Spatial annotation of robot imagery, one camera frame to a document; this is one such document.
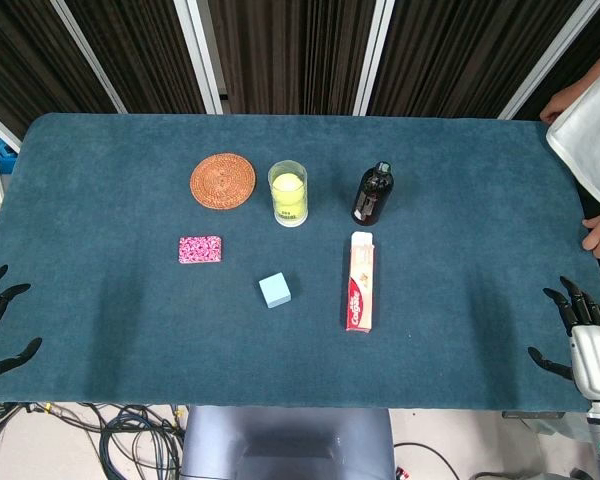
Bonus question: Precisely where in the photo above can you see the person's hand at shirt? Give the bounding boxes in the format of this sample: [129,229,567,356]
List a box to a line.
[539,89,579,125]

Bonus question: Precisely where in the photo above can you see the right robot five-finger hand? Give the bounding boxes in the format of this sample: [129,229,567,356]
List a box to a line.
[528,275,600,403]

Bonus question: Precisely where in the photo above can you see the pink patterned rectangular block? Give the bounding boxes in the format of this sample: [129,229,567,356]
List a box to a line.
[178,235,225,264]

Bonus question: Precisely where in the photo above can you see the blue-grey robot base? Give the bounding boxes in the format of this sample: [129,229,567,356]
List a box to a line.
[179,405,396,480]

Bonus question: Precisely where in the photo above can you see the teal velvet table cloth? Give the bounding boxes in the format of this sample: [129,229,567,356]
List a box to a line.
[0,112,600,414]

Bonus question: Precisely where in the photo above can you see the blue plastic object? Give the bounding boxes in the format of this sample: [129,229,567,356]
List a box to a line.
[0,137,19,174]

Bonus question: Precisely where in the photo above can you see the dark brown glass bottle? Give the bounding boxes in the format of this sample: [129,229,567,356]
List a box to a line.
[350,160,396,227]

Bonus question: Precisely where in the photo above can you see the red white toothpaste box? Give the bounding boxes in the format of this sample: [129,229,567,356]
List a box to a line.
[343,230,379,333]

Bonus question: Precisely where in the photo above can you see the dark pleated curtain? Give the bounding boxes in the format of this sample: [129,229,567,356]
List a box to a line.
[0,0,600,141]

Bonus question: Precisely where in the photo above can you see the clear plastic cup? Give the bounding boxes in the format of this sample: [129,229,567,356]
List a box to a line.
[267,160,309,229]

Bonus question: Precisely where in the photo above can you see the round woven rattan coaster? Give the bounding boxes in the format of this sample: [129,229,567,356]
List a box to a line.
[190,153,257,208]

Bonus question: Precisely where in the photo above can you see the light blue foam cube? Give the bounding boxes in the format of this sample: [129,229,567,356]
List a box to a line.
[258,271,293,309]

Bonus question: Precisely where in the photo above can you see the white frame post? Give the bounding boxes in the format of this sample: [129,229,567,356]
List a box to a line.
[352,0,396,117]
[49,0,129,114]
[0,102,22,154]
[498,0,600,120]
[174,0,225,115]

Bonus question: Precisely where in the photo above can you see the black floor cable bundle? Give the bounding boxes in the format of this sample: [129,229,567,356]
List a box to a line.
[0,402,187,480]

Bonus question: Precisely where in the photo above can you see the thin black floor cable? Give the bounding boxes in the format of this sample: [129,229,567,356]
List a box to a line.
[393,441,481,480]

